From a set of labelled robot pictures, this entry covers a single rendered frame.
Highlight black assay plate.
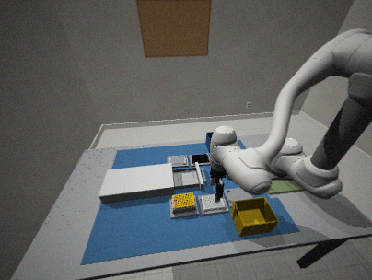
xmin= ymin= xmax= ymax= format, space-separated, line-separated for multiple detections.
xmin=192 ymin=154 xmax=209 ymax=164

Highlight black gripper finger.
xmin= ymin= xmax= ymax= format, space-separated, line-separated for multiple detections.
xmin=215 ymin=175 xmax=225 ymax=203
xmin=210 ymin=171 xmax=215 ymax=186

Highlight blue bench mat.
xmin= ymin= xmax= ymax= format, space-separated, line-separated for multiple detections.
xmin=80 ymin=143 xmax=300 ymax=265

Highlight yellow bin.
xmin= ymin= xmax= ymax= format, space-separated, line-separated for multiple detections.
xmin=230 ymin=197 xmax=279 ymax=237

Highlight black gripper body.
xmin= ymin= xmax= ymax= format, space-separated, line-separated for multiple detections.
xmin=211 ymin=168 xmax=226 ymax=181

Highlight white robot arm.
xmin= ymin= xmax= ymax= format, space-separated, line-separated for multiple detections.
xmin=210 ymin=29 xmax=372 ymax=200

